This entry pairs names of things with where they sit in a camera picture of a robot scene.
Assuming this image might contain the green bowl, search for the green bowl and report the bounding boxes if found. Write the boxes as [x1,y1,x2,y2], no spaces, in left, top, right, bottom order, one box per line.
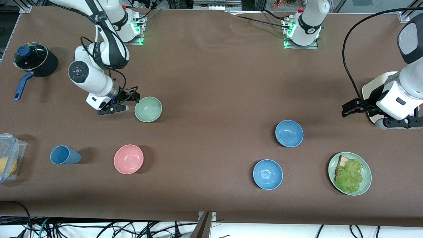
[134,96,163,123]

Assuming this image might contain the blue bowl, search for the blue bowl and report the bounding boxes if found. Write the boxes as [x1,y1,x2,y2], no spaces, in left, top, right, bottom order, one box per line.
[253,159,284,190]
[275,120,304,148]

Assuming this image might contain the pink bowl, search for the pink bowl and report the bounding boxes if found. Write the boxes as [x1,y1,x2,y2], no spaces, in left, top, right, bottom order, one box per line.
[114,144,144,175]

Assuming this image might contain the cream plate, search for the cream plate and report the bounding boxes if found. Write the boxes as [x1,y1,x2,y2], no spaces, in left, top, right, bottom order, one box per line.
[362,71,421,125]

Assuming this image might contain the bread slice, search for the bread slice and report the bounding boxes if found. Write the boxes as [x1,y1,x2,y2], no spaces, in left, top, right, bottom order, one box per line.
[334,155,363,181]

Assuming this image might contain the blue cup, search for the blue cup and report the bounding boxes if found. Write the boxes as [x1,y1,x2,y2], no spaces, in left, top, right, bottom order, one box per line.
[50,145,81,165]

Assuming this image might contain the green lettuce leaf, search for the green lettuce leaf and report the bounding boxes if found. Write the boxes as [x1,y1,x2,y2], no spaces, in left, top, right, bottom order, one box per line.
[334,159,364,194]

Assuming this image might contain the green plate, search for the green plate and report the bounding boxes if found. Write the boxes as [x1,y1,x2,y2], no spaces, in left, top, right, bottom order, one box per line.
[328,152,372,196]

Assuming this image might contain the black pot glass lid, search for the black pot glass lid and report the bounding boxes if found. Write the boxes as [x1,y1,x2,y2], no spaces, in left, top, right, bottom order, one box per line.
[13,42,59,101]

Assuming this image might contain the clear plastic container blue lid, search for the clear plastic container blue lid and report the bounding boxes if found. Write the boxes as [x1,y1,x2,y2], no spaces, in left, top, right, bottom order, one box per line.
[0,133,27,183]

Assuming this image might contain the yellow food item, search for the yellow food item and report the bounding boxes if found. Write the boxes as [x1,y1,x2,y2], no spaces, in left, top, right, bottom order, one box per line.
[0,157,18,176]

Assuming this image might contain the aluminium strut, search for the aluminium strut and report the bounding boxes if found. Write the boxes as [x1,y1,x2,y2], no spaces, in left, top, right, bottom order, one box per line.
[190,212,216,238]

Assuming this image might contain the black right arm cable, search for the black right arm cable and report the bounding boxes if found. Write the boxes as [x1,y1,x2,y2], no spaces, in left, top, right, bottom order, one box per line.
[80,36,129,98]

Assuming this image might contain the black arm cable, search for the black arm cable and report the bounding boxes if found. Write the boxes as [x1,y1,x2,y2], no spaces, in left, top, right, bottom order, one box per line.
[342,7,423,111]
[80,36,129,98]

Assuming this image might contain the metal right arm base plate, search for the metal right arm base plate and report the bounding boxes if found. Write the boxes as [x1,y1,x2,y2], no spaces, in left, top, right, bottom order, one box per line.
[124,13,146,46]

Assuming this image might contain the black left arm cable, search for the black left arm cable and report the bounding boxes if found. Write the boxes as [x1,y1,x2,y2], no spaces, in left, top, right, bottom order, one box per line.
[342,7,423,111]

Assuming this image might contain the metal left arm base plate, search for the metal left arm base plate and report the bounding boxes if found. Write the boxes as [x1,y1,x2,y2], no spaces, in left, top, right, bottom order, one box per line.
[283,18,320,50]

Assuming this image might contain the grey metal frame box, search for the grey metal frame box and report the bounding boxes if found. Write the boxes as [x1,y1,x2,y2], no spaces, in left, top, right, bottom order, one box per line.
[193,0,242,11]

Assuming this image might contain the black cable on table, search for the black cable on table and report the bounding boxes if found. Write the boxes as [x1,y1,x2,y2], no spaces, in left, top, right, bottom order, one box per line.
[228,9,292,29]

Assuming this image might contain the black looped floor cable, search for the black looped floor cable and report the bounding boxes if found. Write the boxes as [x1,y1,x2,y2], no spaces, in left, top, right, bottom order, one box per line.
[0,200,33,238]

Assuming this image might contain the teal cable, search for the teal cable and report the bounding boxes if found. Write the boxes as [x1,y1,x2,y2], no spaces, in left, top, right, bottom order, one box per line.
[38,218,51,238]

